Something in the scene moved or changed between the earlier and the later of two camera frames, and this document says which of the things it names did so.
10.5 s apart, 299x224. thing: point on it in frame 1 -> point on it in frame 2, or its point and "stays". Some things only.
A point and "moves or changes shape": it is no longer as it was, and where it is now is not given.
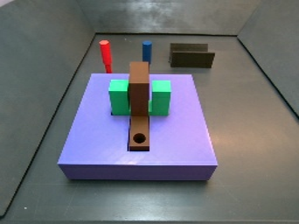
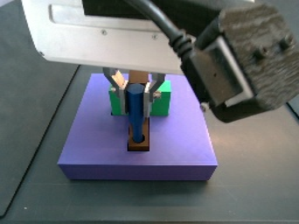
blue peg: (147, 45) moves or changes shape
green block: (159, 104) stays
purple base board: (96, 153) stays
